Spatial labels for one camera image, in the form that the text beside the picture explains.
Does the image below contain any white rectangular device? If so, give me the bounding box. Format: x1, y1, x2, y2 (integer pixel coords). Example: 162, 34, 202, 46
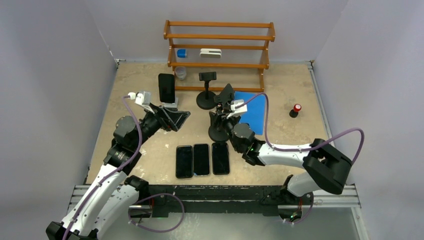
199, 48, 222, 59

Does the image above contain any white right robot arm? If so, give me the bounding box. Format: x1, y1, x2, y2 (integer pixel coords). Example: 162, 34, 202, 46
209, 111, 353, 204

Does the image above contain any black smartphone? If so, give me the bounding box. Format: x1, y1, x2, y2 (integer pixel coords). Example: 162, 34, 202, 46
175, 145, 194, 179

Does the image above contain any black round-base phone stand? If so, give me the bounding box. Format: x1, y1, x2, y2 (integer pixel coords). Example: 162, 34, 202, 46
196, 71, 217, 110

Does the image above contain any blue rectangular mat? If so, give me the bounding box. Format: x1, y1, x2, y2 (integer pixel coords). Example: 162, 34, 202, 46
239, 95, 267, 136

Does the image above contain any red capped black bottle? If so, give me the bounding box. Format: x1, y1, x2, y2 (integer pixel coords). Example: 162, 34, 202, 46
289, 103, 302, 118

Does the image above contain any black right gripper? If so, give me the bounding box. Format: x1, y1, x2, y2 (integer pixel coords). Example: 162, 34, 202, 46
209, 108, 241, 152

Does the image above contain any clear plastic cup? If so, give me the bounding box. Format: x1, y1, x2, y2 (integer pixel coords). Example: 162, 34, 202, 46
174, 66, 187, 81

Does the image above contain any black phone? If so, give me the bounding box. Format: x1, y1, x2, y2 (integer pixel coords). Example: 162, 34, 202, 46
158, 73, 176, 104
193, 143, 210, 176
212, 142, 230, 175

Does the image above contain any orange wooden shelf rack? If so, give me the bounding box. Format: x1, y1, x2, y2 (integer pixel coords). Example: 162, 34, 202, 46
162, 20, 276, 93

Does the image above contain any white folding phone stand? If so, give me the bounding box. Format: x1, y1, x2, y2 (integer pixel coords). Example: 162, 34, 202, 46
161, 97, 179, 111

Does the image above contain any black phone on white stand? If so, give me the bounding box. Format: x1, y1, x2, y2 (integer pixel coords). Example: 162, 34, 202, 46
158, 73, 176, 104

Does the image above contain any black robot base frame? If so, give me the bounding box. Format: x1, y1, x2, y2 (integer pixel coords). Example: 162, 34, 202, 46
67, 184, 360, 220

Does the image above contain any blue small box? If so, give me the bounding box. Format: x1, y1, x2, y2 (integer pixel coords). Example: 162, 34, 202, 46
176, 48, 188, 59

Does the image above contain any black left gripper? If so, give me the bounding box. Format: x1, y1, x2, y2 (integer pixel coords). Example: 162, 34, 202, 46
131, 102, 189, 149

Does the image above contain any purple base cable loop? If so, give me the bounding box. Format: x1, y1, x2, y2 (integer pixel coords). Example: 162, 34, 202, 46
127, 193, 185, 234

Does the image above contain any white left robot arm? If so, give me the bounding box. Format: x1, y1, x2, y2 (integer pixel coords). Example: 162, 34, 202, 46
46, 104, 191, 240

